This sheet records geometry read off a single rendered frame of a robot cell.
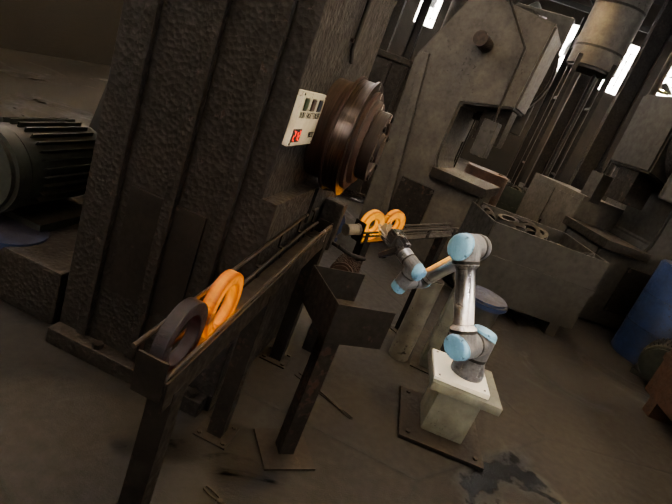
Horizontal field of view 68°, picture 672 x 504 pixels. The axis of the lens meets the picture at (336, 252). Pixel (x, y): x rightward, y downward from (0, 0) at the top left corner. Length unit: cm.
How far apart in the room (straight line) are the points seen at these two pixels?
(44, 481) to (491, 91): 407
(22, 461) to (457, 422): 166
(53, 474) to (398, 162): 380
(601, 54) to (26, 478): 1025
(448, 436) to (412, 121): 308
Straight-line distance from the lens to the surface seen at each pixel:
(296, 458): 200
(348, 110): 185
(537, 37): 465
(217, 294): 124
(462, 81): 469
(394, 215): 260
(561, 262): 430
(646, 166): 526
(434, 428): 244
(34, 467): 181
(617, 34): 1078
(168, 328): 110
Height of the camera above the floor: 132
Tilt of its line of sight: 18 degrees down
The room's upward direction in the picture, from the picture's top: 21 degrees clockwise
